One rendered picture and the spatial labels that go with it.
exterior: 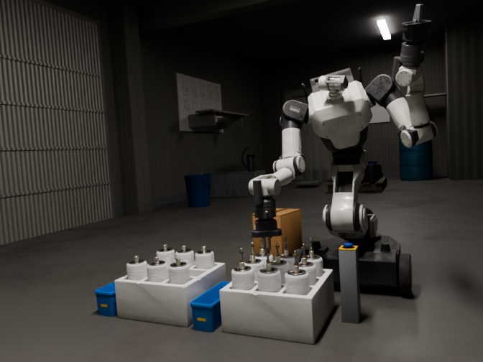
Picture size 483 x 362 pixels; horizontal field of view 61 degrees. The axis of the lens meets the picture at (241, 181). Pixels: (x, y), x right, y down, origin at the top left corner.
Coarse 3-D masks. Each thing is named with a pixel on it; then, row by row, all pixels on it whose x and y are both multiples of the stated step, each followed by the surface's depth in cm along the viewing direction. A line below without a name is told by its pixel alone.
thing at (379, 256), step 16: (368, 208) 256; (336, 240) 254; (368, 240) 247; (384, 240) 246; (336, 256) 209; (368, 256) 204; (384, 256) 201; (336, 272) 209; (368, 272) 202; (384, 272) 199
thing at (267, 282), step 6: (258, 276) 168; (264, 276) 165; (270, 276) 165; (276, 276) 166; (258, 282) 168; (264, 282) 165; (270, 282) 165; (276, 282) 166; (258, 288) 169; (264, 288) 166; (270, 288) 165; (276, 288) 166
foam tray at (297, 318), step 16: (224, 288) 173; (256, 288) 170; (320, 288) 167; (224, 304) 170; (240, 304) 167; (256, 304) 164; (272, 304) 162; (288, 304) 159; (304, 304) 156; (320, 304) 166; (224, 320) 171; (240, 320) 168; (256, 320) 165; (272, 320) 162; (288, 320) 159; (304, 320) 157; (320, 320) 166; (256, 336) 166; (272, 336) 163; (288, 336) 160; (304, 336) 157
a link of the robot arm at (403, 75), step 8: (400, 56) 163; (424, 56) 160; (400, 64) 165; (408, 64) 160; (416, 64) 160; (392, 72) 168; (400, 72) 161; (408, 72) 159; (416, 72) 161; (392, 80) 169; (400, 80) 163; (408, 80) 161
